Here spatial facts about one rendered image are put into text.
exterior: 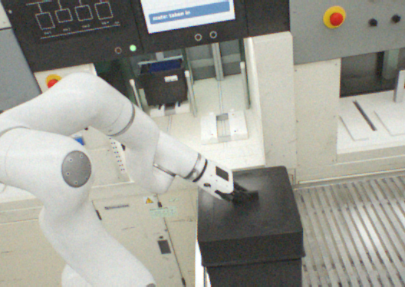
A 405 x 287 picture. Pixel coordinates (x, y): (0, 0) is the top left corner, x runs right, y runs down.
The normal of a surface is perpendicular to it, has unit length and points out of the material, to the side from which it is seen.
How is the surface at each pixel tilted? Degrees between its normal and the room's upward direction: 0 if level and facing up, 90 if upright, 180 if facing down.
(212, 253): 90
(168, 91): 90
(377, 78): 90
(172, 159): 71
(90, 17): 90
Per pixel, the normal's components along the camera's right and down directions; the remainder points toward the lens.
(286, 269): -0.01, 0.57
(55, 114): 0.21, 0.57
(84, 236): 0.72, 0.30
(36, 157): -0.22, -0.31
